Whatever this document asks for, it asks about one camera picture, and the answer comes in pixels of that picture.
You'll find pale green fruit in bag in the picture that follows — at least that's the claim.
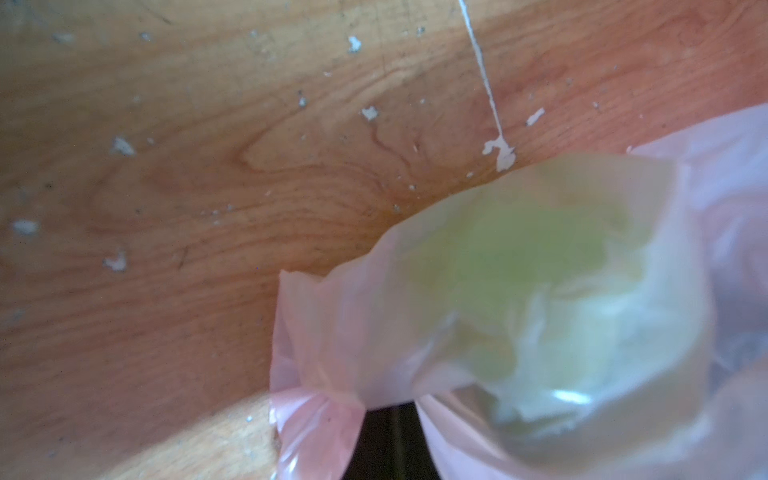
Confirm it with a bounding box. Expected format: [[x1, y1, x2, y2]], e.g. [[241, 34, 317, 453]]
[[407, 191, 665, 428]]

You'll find pink plastic bag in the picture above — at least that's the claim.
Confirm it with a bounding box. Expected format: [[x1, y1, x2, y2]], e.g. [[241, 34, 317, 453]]
[[270, 105, 767, 479]]

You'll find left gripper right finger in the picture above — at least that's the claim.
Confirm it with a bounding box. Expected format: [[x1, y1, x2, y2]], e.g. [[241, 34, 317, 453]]
[[392, 403, 440, 480]]

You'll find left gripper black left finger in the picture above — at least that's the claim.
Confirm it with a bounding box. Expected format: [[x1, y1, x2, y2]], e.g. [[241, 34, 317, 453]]
[[342, 407, 397, 480]]

